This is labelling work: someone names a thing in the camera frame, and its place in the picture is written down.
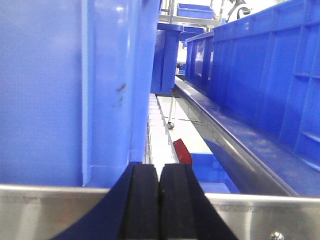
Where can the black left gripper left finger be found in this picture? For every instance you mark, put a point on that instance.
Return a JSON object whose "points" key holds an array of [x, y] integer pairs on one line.
{"points": [[129, 211]]}

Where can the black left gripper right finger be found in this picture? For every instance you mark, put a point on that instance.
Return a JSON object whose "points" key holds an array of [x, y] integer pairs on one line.
{"points": [[185, 212]]}

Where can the lower left blue bin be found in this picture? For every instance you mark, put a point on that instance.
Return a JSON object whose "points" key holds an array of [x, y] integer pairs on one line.
{"points": [[210, 174]]}

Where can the blue bin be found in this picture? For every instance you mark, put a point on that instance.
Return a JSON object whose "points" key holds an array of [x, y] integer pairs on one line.
{"points": [[210, 174], [165, 54]]}

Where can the red cardboard box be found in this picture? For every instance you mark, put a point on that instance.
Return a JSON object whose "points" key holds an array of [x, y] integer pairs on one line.
{"points": [[183, 154]]}

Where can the white roller track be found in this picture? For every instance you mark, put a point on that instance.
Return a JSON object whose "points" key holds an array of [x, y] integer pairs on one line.
{"points": [[159, 149]]}

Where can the cart leg with caster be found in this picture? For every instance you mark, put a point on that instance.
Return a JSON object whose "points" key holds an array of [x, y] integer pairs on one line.
{"points": [[172, 111]]}

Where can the large light blue crate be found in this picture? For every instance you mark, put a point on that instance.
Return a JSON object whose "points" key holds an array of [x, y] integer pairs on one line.
{"points": [[75, 80]]}

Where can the far blue bin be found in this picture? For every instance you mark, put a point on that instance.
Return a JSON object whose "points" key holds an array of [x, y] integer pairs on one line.
{"points": [[165, 54]]}

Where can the right ribbed blue crate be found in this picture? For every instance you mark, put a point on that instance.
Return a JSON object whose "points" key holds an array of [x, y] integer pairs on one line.
{"points": [[265, 68]]}

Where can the distant blue tray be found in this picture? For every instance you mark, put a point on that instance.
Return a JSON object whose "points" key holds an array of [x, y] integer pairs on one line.
{"points": [[195, 11]]}

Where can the steel side rail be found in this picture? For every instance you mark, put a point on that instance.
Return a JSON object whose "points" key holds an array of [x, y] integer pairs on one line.
{"points": [[254, 161]]}

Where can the silver rail screw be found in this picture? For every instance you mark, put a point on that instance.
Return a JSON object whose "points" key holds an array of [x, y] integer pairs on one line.
{"points": [[277, 236]]}

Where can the stainless steel shelf rail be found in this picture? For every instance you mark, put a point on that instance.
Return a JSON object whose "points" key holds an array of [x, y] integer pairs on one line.
{"points": [[39, 212]]}

